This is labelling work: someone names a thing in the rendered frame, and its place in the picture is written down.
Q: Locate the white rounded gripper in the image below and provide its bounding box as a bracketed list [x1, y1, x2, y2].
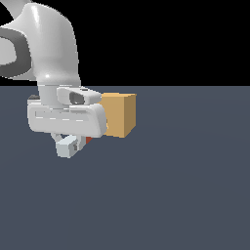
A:
[26, 102, 108, 159]

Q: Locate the tan box with hole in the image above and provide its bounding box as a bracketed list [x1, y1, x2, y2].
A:
[97, 92, 138, 139]

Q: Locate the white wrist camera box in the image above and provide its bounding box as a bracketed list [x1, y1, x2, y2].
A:
[57, 86, 103, 107]

